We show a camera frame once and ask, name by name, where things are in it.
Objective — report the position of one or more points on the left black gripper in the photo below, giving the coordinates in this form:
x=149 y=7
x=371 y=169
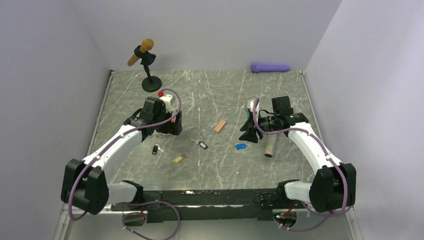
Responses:
x=174 y=128

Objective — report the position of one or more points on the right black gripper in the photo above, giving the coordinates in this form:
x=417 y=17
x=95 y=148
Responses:
x=250 y=134

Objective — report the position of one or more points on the blue tagged key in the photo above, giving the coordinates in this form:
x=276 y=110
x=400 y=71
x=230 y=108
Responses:
x=240 y=146

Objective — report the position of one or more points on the yellow tagged key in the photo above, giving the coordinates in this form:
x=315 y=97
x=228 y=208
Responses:
x=180 y=158

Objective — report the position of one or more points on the red handled metal keyring holder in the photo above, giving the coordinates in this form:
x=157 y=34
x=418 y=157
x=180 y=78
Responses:
x=162 y=135

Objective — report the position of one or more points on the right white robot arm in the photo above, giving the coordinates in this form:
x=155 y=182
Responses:
x=334 y=184

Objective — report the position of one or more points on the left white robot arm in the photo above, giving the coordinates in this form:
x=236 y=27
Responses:
x=85 y=182

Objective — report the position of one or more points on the black tagged key left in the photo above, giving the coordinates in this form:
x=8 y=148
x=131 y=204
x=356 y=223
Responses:
x=156 y=149

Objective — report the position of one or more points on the brown wooden block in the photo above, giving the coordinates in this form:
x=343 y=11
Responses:
x=220 y=126

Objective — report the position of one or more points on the black microphone stand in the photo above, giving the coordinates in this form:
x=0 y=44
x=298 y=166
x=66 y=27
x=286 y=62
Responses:
x=150 y=83

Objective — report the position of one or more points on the purple cylinder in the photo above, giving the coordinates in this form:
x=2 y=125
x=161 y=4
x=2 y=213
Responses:
x=265 y=68

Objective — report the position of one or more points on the brown microphone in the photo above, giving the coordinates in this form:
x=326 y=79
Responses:
x=142 y=53

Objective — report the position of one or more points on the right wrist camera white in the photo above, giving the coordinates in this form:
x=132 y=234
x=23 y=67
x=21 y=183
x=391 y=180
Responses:
x=249 y=108

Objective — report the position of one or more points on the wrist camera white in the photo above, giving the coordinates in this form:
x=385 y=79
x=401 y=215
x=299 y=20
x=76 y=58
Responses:
x=249 y=108
x=168 y=100

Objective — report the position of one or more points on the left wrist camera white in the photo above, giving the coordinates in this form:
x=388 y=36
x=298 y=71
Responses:
x=168 y=100

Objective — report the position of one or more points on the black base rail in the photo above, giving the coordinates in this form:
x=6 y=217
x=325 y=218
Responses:
x=217 y=204

